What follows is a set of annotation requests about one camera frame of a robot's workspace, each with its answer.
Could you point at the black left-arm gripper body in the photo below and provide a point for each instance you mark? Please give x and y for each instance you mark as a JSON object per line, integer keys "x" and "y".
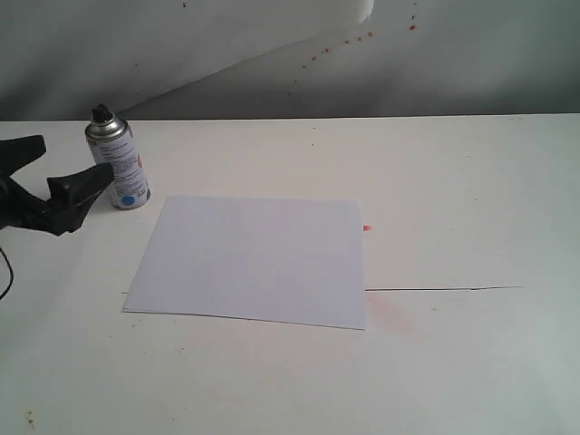
{"x": 21, "y": 209}

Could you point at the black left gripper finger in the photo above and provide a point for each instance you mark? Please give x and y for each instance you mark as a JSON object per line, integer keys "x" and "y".
{"x": 80, "y": 190}
{"x": 19, "y": 152}

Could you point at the silver spray paint can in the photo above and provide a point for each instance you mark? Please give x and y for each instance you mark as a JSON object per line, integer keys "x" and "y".
{"x": 111, "y": 140}

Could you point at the white backdrop sheet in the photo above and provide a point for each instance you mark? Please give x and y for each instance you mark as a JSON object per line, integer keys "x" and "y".
{"x": 61, "y": 58}

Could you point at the white paper sheet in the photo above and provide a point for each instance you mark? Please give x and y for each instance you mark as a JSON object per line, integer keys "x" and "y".
{"x": 296, "y": 261}

